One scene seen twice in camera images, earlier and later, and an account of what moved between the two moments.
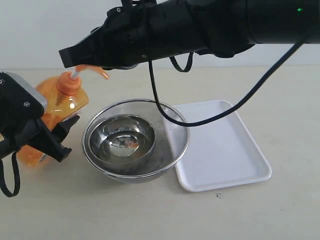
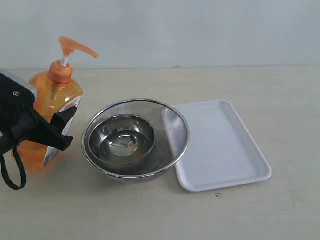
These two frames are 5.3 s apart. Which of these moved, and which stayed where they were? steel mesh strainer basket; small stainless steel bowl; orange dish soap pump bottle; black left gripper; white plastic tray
Moved: black left gripper; orange dish soap pump bottle
Stayed: steel mesh strainer basket; white plastic tray; small stainless steel bowl
